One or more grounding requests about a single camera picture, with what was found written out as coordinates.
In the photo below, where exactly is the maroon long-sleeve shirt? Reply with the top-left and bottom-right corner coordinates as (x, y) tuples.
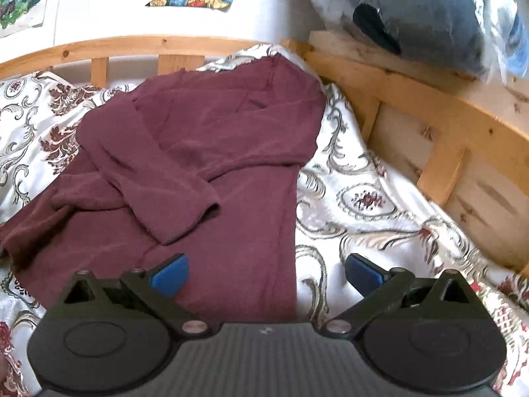
(1, 55), (325, 322)

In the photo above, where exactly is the wooden bed frame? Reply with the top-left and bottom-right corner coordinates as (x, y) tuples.
(0, 30), (529, 280)

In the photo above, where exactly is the clear bag of clothes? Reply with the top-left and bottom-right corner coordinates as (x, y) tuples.
(311, 0), (528, 82)

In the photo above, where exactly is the blond child painting poster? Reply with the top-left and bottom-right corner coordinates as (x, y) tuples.
(1, 0), (48, 38)

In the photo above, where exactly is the white wall pipe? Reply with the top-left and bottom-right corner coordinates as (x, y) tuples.
(52, 0), (62, 47)

